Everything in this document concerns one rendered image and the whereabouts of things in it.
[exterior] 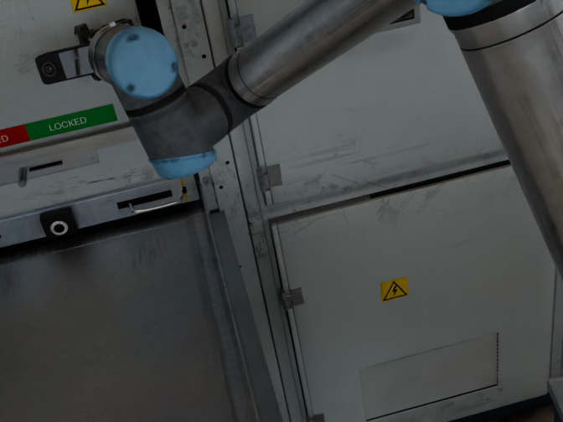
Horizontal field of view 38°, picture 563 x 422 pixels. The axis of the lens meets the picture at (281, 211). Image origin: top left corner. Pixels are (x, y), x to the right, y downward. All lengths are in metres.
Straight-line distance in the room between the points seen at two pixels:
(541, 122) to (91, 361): 0.86
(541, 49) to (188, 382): 0.77
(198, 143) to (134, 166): 0.44
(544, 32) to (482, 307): 1.25
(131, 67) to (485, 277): 1.05
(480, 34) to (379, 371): 1.32
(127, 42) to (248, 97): 0.20
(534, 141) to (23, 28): 0.94
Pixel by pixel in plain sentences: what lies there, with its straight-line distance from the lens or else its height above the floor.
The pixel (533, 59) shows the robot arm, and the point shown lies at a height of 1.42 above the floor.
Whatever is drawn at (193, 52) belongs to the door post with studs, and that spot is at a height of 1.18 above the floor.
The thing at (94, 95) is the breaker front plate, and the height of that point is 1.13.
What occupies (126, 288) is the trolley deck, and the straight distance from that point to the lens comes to 1.50.
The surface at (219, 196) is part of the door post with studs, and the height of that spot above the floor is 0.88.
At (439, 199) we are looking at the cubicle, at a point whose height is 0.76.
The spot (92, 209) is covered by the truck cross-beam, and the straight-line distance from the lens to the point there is 1.63.
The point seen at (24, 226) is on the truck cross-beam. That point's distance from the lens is 1.65.
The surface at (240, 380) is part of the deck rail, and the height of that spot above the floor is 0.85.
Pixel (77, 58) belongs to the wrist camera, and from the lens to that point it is 1.31.
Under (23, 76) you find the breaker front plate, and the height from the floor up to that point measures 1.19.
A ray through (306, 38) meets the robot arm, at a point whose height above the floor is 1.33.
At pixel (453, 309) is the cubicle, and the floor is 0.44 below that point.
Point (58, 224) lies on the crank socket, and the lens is 1.61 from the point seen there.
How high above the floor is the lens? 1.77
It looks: 35 degrees down
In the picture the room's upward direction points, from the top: 10 degrees counter-clockwise
